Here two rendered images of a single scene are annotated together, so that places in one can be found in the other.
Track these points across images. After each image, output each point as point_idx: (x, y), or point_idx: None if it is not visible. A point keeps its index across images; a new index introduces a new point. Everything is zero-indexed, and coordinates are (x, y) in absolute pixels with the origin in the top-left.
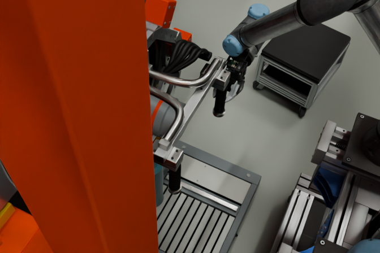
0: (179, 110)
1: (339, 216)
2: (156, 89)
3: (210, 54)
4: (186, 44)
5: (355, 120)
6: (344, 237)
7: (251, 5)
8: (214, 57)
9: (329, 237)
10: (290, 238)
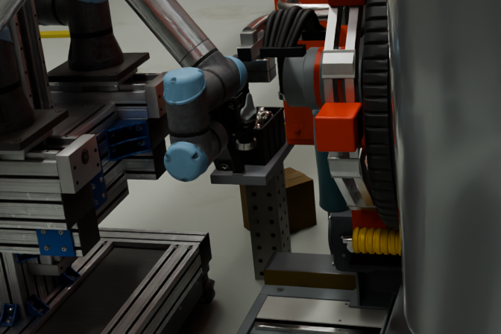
0: (282, 1)
1: (80, 125)
2: (320, 4)
3: (262, 46)
4: (294, 5)
5: (28, 137)
6: (80, 118)
7: (197, 73)
8: (252, 31)
9: (98, 115)
10: (123, 320)
